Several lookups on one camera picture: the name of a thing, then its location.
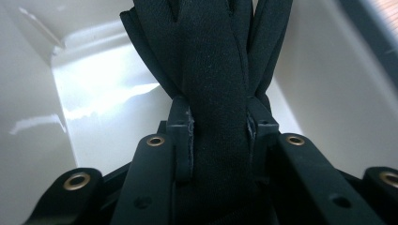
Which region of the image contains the black glove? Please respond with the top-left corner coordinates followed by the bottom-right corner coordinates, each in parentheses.
top-left (119, 0), bottom-right (295, 225)

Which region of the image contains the white plastic basin grey rim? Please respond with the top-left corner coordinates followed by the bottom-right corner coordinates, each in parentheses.
top-left (0, 0), bottom-right (398, 225)

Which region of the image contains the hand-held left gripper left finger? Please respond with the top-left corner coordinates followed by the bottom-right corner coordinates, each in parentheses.
top-left (165, 96), bottom-right (195, 183)

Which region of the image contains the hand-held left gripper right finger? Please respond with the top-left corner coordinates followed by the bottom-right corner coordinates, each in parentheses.
top-left (246, 96), bottom-right (280, 182)

